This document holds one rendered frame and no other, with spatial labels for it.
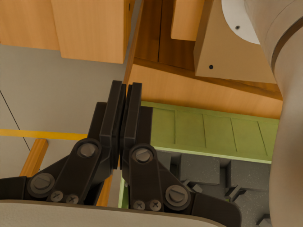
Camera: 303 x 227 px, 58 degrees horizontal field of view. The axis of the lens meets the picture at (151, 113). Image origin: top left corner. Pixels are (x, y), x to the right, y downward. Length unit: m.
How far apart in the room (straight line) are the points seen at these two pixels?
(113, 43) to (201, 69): 0.19
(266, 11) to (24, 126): 2.22
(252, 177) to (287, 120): 0.72
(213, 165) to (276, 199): 0.68
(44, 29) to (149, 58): 0.30
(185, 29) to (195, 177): 0.50
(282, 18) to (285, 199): 0.20
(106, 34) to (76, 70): 1.28
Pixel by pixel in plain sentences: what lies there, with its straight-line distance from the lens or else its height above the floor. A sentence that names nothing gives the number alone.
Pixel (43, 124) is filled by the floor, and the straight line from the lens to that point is 2.35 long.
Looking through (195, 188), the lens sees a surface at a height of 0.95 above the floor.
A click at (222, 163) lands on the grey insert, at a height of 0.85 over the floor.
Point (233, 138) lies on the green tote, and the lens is 0.82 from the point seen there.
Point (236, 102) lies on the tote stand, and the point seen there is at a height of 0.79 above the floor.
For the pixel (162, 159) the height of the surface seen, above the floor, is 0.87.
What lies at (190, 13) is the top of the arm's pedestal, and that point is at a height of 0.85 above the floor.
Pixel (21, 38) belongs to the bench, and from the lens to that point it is 0.68.
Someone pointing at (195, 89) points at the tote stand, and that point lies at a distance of 0.80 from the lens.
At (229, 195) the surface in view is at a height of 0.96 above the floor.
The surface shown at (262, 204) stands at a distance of 1.06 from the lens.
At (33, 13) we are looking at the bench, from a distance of 0.64.
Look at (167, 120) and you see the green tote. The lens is 0.80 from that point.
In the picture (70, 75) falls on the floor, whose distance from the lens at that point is 1.90.
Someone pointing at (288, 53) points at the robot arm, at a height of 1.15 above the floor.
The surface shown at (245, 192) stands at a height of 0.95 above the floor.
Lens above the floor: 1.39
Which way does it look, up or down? 44 degrees down
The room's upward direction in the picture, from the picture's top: 175 degrees counter-clockwise
